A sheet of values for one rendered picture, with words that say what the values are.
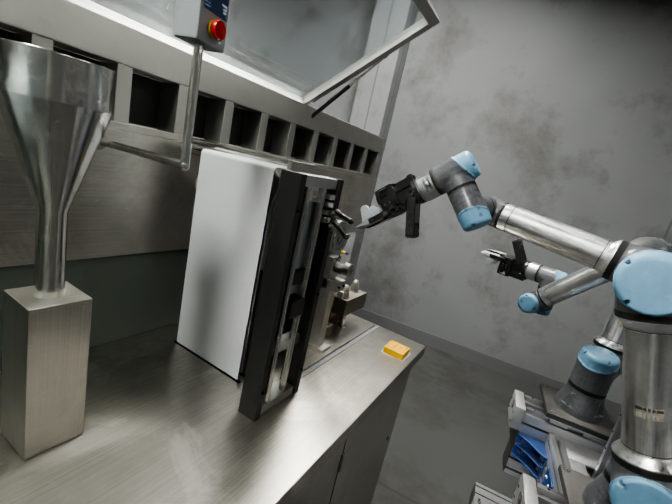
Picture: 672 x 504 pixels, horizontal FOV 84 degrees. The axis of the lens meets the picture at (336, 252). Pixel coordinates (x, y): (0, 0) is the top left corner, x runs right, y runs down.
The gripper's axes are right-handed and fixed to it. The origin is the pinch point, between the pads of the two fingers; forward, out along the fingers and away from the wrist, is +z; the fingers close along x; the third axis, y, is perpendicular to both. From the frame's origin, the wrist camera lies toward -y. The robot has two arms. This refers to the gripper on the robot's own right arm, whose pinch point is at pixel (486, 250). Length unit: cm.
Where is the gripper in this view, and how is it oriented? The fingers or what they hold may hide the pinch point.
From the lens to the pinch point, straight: 185.8
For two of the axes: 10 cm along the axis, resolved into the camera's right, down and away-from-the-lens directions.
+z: -6.3, -3.1, 7.1
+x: 7.7, -1.2, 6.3
